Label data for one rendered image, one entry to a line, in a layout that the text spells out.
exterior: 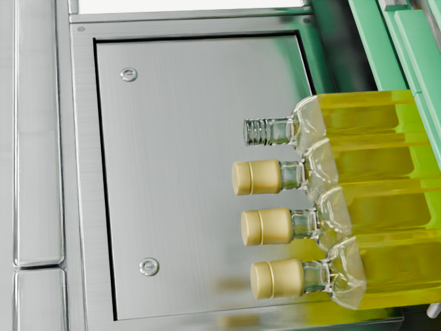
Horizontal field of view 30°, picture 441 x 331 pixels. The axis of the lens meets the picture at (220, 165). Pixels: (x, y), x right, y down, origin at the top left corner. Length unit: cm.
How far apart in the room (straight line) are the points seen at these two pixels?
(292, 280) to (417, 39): 31
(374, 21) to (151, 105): 30
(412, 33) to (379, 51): 11
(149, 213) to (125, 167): 7
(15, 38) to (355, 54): 47
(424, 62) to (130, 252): 37
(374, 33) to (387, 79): 8
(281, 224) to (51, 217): 29
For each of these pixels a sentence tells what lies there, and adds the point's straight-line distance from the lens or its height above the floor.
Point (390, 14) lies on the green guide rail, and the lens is 96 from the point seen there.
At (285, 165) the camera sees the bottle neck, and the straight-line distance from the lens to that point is 82.
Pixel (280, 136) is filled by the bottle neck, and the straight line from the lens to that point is 85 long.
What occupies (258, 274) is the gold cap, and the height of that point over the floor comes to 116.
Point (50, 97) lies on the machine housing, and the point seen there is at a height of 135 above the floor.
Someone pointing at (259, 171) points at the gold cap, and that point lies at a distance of 81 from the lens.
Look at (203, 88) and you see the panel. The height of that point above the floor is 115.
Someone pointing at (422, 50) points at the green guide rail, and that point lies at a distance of 90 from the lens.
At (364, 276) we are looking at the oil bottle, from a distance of 76.
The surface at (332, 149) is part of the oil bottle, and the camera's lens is 83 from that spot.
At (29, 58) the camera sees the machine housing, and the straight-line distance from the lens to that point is 110.
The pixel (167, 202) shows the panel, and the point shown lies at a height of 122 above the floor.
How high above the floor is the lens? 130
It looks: 9 degrees down
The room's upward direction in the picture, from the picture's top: 94 degrees counter-clockwise
